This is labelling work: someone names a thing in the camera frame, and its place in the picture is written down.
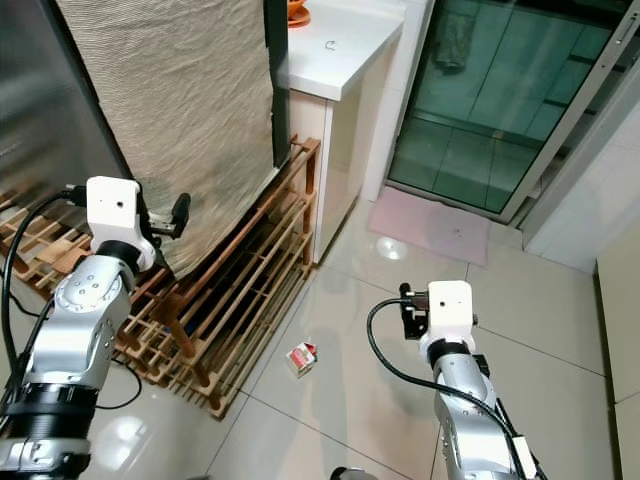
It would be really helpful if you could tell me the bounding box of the dark grey steel fridge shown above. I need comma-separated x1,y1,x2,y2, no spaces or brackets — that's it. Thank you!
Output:
0,0,293,203

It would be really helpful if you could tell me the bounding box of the wooden wine rack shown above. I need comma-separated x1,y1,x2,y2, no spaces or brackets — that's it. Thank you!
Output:
0,135,322,421

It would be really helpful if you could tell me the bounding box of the small red white carton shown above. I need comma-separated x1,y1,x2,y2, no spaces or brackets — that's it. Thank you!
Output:
285,342,319,377

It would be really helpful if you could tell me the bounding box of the green glass sliding door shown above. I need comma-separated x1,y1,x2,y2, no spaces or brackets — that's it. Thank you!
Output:
385,0,640,227

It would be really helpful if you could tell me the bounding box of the small orange object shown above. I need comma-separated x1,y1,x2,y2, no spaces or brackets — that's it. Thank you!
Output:
287,0,312,28

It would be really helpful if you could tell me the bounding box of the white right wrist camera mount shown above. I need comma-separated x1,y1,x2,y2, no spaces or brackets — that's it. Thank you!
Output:
422,281,477,367

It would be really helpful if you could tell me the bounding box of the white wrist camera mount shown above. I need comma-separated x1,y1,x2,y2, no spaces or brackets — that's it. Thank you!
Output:
86,177,144,265
422,281,477,367

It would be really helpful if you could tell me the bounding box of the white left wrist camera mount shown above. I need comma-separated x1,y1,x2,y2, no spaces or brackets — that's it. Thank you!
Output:
86,177,144,265

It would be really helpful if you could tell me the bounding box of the black power cable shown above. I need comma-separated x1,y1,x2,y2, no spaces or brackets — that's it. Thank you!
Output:
98,358,144,411

